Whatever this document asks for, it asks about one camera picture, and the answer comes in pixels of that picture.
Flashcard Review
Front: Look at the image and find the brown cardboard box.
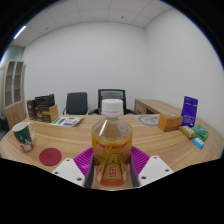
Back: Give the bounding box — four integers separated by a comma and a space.
34, 104, 60, 123

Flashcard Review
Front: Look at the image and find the green pack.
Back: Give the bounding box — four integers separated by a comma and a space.
191, 124, 210, 142

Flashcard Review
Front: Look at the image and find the ceiling light panel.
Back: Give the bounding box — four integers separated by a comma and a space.
12, 24, 28, 40

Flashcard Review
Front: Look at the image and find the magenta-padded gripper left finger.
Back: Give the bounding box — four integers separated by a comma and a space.
52, 147, 95, 189

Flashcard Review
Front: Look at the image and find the dark solid-back office chair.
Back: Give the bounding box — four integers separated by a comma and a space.
62, 91, 89, 116

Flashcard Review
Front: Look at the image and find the round grey printed paper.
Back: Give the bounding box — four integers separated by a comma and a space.
133, 114, 162, 128

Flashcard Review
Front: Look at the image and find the grey mesh-back office chair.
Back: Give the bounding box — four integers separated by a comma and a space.
88, 88, 136, 116

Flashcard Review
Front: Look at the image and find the flat round red coaster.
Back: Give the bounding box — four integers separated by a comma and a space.
38, 147, 63, 167

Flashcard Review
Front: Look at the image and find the orange-label drink bottle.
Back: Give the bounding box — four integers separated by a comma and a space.
91, 98, 134, 187

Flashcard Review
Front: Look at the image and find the small blue box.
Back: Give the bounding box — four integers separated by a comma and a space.
191, 137, 206, 150

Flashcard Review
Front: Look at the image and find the wooden glass-door shelf cabinet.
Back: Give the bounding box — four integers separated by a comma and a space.
0, 59, 27, 129

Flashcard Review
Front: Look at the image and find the white green leaflet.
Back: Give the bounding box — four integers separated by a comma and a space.
50, 115, 85, 128

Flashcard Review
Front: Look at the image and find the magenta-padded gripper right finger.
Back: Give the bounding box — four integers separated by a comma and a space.
129, 145, 175, 188

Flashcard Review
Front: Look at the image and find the green printed mug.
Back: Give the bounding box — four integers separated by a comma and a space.
12, 121, 36, 153

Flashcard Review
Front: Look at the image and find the orange carton box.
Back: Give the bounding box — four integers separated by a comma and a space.
157, 113, 184, 133

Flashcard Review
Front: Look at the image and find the purple upright package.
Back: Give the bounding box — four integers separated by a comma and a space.
180, 95, 199, 128

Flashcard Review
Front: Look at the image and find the black sofa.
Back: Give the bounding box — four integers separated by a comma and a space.
0, 114, 8, 133

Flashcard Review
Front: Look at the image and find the tall dark brown box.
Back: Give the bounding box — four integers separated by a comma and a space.
26, 99, 37, 121

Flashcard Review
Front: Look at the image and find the small yellow box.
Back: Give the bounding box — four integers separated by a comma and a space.
178, 125, 198, 140

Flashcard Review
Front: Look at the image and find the wooden side desk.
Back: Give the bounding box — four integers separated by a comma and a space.
134, 98, 185, 117

